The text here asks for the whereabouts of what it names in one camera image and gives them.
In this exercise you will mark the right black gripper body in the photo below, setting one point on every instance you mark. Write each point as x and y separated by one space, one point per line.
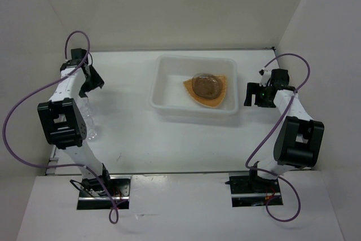
262 99

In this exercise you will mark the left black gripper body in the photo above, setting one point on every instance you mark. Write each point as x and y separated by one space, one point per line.
87 82

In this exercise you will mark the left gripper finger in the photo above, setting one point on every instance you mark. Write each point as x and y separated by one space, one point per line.
95 78
83 90

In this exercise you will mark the triangular woven bamboo tray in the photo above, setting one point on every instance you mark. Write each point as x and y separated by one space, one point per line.
210 103

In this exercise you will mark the clear glass plate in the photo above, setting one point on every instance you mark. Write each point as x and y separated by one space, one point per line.
206 85

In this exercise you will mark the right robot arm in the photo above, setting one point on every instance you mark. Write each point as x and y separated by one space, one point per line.
300 137

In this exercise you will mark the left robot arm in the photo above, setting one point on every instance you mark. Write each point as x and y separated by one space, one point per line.
64 125

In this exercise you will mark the white plastic bin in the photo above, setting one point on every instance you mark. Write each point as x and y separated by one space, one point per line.
170 100

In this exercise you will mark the clear glass cup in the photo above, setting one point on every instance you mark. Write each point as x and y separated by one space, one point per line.
85 107
92 131

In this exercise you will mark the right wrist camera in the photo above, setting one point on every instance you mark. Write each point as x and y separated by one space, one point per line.
265 77

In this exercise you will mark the aluminium table edge rail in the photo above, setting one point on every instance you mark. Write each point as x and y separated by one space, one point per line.
53 173

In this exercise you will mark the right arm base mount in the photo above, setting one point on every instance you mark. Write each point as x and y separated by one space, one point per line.
247 191

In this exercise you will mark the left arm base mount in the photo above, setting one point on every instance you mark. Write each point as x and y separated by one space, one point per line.
91 200

